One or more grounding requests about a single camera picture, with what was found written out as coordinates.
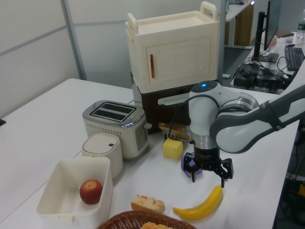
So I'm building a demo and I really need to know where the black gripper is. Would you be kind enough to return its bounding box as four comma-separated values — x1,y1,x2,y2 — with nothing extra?
182,146,234,189

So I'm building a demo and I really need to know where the yellow toy banana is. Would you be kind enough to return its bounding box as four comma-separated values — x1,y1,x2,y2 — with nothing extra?
172,184,224,221

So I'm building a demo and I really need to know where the white open plastic container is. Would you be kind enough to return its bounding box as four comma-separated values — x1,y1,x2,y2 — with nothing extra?
36,156,114,224

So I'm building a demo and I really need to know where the purple foam cube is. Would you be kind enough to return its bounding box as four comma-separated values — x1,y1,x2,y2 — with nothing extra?
180,154,203,178

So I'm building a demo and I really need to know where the yellow foam cube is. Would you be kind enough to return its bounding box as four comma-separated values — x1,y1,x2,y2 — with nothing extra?
163,138,184,160

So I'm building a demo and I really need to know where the brown toy bread slice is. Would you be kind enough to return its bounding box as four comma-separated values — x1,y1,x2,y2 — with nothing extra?
158,122,192,144

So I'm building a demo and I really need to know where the dark brown drawer unit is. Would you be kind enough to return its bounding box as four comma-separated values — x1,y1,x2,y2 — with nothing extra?
130,71,219,135

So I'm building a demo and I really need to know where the brown wicker basket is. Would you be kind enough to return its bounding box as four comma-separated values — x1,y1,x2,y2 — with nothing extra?
97,210,199,229

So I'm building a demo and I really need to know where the black electronics box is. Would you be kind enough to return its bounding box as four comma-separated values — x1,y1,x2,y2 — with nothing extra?
233,62,289,91

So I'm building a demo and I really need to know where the cream and silver toaster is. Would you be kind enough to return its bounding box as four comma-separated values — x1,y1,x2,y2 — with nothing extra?
82,100,153,161

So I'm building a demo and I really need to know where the small white lidded bin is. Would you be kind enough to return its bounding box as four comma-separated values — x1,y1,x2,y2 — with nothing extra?
81,132,124,180

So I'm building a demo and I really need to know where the red toy apple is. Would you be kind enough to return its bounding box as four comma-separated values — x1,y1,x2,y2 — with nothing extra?
79,178,104,206

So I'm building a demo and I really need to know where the black monitor stand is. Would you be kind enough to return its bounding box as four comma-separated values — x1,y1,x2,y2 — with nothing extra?
251,11,280,63

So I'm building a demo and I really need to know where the black keyboard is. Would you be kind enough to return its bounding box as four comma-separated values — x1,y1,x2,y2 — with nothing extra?
284,45,305,72

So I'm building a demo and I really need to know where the wooden background desk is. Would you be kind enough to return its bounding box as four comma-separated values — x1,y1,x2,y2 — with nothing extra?
224,0,255,49

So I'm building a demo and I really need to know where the black computer monitor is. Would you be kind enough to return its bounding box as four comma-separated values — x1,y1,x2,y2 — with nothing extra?
263,0,280,51

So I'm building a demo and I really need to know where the clear water bottle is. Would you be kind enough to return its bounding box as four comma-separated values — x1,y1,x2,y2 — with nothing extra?
296,22,305,39

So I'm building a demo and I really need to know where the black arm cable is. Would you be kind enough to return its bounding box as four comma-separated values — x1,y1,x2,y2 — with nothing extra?
166,94,221,144

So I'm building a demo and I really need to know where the white drawer handle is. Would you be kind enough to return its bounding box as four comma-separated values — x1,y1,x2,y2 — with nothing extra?
157,92,192,106

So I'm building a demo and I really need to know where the copper cabinet door handle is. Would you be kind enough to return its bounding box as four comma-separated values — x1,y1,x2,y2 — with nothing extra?
149,53,156,79

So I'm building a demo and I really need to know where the cream toy cabinet with handles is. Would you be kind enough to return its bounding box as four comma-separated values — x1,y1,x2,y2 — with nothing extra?
124,0,220,94

